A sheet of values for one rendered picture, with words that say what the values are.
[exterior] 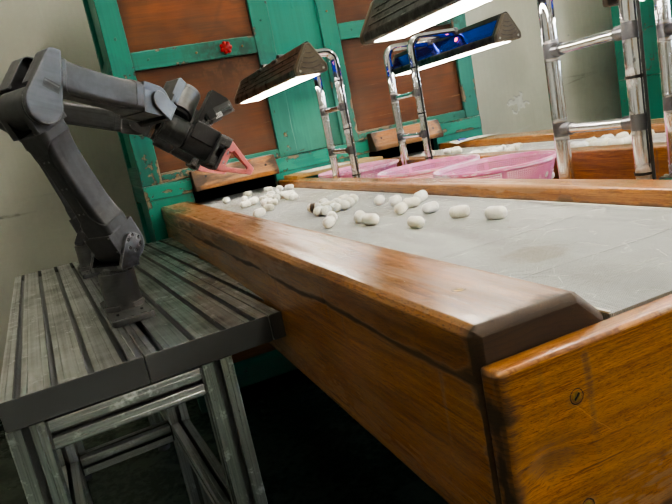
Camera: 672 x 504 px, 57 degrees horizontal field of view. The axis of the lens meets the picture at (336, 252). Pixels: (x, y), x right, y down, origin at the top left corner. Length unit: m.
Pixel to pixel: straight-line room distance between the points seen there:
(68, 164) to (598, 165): 1.00
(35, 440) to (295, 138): 1.62
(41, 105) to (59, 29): 1.98
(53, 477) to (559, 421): 0.65
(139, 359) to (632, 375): 0.61
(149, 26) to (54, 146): 1.21
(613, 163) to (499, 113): 2.61
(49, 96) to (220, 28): 1.27
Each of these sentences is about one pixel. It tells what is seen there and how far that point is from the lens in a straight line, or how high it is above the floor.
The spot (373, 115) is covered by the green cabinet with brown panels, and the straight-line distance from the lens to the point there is 2.41.
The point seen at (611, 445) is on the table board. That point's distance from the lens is 0.51.
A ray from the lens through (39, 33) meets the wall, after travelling 3.01.
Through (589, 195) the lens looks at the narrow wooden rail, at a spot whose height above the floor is 0.75.
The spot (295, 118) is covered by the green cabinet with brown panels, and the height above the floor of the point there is 0.97.
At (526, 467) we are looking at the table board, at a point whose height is 0.67.
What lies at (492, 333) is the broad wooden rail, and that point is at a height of 0.76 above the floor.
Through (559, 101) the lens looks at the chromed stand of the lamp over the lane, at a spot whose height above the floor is 0.88.
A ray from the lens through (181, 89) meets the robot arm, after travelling 1.31.
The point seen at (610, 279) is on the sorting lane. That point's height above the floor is 0.74.
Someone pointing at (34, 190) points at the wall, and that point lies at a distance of 2.94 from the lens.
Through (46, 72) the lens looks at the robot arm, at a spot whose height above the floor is 1.08.
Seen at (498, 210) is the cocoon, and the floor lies 0.75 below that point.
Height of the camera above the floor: 0.92
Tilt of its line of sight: 11 degrees down
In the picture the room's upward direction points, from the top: 11 degrees counter-clockwise
